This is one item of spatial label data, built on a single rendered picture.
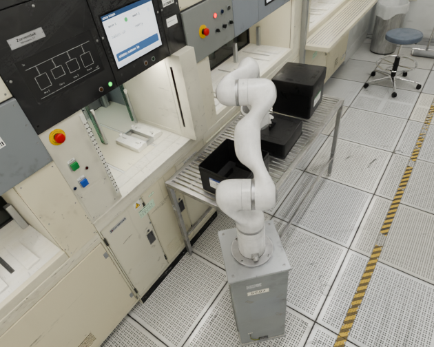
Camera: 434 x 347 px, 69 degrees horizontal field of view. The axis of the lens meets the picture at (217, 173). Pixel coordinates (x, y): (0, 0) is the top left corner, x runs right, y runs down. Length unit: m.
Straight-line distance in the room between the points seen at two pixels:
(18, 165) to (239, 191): 0.81
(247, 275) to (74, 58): 1.11
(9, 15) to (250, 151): 0.89
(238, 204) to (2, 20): 0.96
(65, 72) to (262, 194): 0.86
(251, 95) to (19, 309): 1.32
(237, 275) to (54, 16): 1.21
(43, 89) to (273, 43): 2.22
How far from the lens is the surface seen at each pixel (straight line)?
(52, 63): 1.33
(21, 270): 1.70
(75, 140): 1.44
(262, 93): 1.19
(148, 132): 2.06
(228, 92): 1.20
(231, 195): 1.15
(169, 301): 2.29
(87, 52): 1.40
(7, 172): 1.34
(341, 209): 2.69
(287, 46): 3.05
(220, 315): 2.19
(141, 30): 1.57
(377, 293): 2.35
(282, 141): 1.88
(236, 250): 1.48
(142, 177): 1.79
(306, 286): 2.27
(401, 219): 2.76
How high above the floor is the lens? 2.00
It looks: 42 degrees down
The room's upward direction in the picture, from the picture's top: 9 degrees counter-clockwise
